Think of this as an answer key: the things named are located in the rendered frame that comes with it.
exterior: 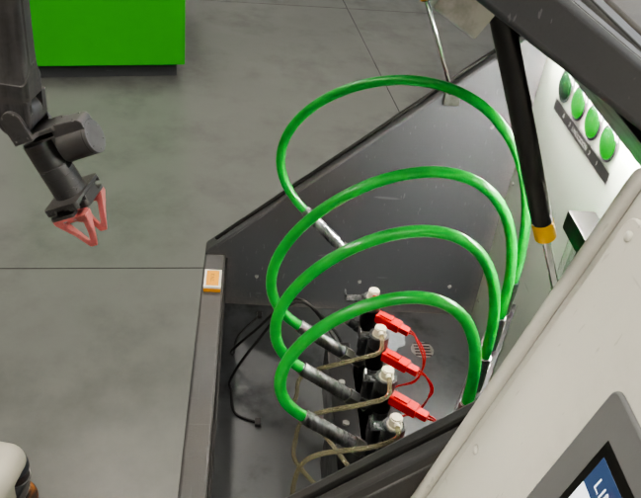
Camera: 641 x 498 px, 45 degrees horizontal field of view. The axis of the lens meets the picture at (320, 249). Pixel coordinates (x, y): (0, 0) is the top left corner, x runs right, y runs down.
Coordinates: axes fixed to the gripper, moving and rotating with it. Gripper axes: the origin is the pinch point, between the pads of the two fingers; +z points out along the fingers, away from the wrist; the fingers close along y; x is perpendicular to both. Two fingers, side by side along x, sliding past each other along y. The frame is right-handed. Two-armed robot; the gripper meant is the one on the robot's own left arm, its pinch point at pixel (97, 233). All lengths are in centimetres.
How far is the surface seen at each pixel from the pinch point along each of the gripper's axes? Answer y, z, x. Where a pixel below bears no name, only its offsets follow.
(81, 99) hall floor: 243, 43, 135
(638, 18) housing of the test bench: 2, -9, -93
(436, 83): -14, -15, -66
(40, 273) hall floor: 103, 60, 102
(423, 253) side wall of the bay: 13, 28, -52
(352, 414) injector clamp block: -31, 23, -43
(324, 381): -38, 10, -44
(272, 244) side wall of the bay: 7.8, 15.6, -26.2
